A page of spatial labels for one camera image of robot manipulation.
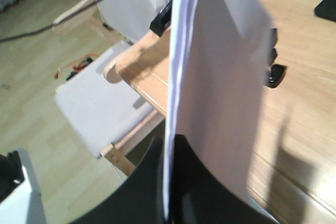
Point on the wooden chair with cushion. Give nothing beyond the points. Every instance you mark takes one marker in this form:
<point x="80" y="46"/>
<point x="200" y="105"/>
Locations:
<point x="119" y="98"/>

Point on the black monitor stand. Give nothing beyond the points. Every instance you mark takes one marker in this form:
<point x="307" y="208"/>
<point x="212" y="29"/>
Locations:
<point x="326" y="10"/>

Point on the white paper sheet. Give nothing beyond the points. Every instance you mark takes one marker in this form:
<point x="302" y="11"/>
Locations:
<point x="218" y="57"/>

